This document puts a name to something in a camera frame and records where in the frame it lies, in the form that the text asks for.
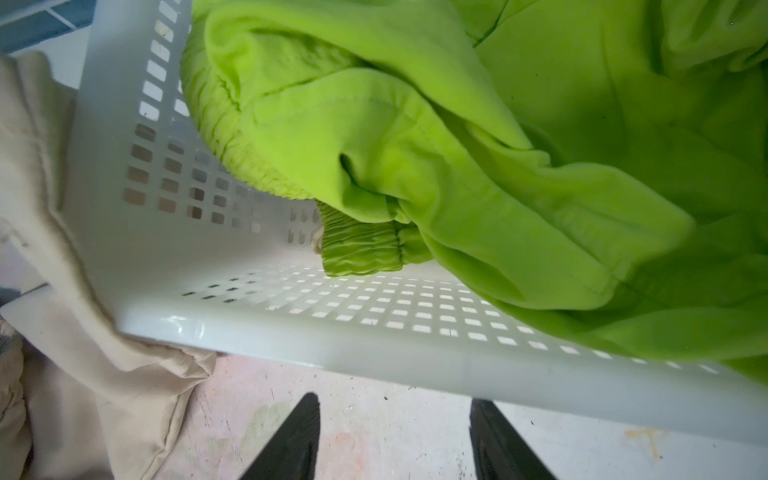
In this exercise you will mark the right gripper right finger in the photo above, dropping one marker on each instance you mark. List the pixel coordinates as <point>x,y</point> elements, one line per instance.
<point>499,451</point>

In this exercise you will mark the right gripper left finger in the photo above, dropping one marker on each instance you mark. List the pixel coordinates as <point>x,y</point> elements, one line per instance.
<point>291,453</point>

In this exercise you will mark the beige shorts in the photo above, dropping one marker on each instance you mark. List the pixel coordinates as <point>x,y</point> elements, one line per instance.
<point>78,400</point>

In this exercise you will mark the lime green shorts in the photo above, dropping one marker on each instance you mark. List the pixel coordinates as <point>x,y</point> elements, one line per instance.
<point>596,169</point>

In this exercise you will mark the white plastic basket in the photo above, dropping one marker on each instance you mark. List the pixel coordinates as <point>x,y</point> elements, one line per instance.
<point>179,251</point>

